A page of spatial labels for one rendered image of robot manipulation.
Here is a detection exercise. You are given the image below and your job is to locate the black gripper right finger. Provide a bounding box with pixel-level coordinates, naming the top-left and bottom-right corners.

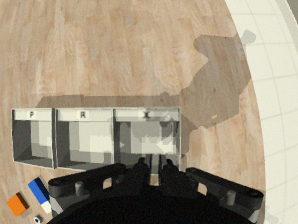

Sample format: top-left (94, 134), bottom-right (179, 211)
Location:
top-left (158, 154), bottom-right (264, 224)

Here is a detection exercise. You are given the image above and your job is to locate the grey three-compartment bin rack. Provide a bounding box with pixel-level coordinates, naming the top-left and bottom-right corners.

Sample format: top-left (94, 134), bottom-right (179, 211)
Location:
top-left (11, 107), bottom-right (181, 175)

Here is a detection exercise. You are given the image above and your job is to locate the grey hex nut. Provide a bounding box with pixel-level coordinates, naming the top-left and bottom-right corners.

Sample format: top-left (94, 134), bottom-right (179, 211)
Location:
top-left (34, 215), bottom-right (43, 224)

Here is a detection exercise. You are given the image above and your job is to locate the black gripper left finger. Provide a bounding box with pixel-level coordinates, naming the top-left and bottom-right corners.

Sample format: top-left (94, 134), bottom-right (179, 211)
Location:
top-left (48, 154), bottom-right (152, 218)

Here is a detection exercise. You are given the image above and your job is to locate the blue and white eraser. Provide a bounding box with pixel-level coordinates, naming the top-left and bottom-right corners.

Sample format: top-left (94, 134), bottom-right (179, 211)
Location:
top-left (28, 177), bottom-right (51, 214)

